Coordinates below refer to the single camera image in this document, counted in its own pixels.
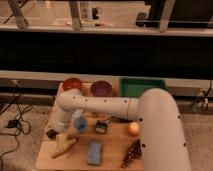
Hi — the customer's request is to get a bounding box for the black floor cable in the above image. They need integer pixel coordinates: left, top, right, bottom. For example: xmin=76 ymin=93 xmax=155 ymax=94
xmin=0 ymin=81 xmax=34 ymax=171

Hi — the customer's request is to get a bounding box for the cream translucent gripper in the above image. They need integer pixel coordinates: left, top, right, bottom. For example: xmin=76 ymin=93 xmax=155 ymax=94
xmin=56 ymin=133 xmax=78 ymax=150

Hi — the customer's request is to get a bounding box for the yellow orange apple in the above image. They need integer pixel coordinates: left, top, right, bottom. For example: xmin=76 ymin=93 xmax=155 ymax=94
xmin=127 ymin=122 xmax=140 ymax=136

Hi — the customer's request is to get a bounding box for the blue sponge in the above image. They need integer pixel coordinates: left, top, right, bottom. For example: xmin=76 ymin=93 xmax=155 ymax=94
xmin=87 ymin=141 xmax=103 ymax=165

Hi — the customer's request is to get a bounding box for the black board eraser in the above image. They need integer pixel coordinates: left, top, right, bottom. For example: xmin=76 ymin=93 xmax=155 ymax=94
xmin=46 ymin=129 xmax=57 ymax=139

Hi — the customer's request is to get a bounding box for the brown grape bunch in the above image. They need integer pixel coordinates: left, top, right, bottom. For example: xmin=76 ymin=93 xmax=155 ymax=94
xmin=121 ymin=139 xmax=142 ymax=168

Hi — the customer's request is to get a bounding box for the purple bowl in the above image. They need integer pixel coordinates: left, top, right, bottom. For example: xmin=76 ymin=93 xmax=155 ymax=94
xmin=90 ymin=80 xmax=112 ymax=97

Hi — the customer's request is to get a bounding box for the green plastic tray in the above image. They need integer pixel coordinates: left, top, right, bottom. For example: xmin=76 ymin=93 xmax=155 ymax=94
xmin=119 ymin=78 xmax=167 ymax=98

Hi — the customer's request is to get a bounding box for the wooden board table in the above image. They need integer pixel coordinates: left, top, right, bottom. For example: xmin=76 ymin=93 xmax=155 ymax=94
xmin=36 ymin=112 xmax=144 ymax=171

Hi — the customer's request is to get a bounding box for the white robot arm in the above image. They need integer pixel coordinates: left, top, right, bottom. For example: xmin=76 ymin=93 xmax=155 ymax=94
xmin=52 ymin=88 xmax=191 ymax=171

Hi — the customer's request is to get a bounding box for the black power adapter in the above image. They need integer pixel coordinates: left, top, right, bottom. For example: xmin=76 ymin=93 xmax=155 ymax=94
xmin=6 ymin=119 xmax=19 ymax=128

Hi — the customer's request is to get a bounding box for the red bowl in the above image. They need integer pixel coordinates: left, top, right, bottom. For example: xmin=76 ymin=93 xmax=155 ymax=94
xmin=62 ymin=78 xmax=82 ymax=91

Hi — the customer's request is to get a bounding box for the blue cup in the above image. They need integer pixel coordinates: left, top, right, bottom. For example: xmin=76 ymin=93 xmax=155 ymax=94
xmin=74 ymin=117 xmax=87 ymax=133

